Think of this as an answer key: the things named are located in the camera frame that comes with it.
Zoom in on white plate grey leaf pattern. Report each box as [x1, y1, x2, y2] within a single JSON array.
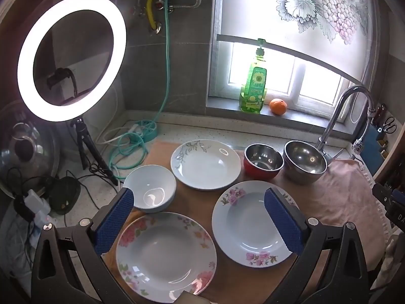
[[170, 139, 242, 191]]

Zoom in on large stainless steel bowl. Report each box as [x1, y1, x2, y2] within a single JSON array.
[[283, 140, 328, 185]]

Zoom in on orange tangerine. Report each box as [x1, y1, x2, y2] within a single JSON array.
[[269, 98, 288, 116]]

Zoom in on chrome kitchen faucet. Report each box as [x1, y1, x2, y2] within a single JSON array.
[[315, 84, 376, 162]]

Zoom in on red steel bowl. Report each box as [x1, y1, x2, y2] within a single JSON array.
[[244, 143, 284, 180]]

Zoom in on black tripod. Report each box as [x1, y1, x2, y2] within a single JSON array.
[[70, 116, 119, 186]]

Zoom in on yellow gas hose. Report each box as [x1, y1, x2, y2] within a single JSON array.
[[145, 0, 163, 32]]

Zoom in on ring light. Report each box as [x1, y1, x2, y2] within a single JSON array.
[[17, 0, 126, 122]]

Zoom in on light blue ceramic bowl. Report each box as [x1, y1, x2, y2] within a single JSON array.
[[124, 165, 176, 213]]

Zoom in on black scissors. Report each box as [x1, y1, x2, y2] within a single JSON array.
[[382, 116, 397, 134]]

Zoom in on white plate pink roses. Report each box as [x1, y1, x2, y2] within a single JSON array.
[[115, 212, 217, 303]]

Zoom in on black round puck device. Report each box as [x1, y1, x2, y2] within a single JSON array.
[[49, 176, 81, 215]]

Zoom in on orange-pink towel mat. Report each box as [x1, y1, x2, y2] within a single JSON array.
[[101, 140, 389, 304]]

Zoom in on teal cable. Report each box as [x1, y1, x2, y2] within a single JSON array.
[[108, 0, 173, 179]]

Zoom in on green dish soap bottle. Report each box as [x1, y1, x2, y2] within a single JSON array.
[[239, 39, 267, 114]]

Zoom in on teal power strip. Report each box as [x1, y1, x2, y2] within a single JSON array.
[[135, 119, 158, 143]]

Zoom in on steel pot lid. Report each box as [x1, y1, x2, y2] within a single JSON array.
[[1, 100, 60, 198]]

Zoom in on white plate pink flowers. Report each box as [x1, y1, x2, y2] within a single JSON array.
[[211, 180, 296, 268]]

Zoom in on blue knife block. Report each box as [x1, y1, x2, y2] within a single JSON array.
[[360, 126, 393, 175]]

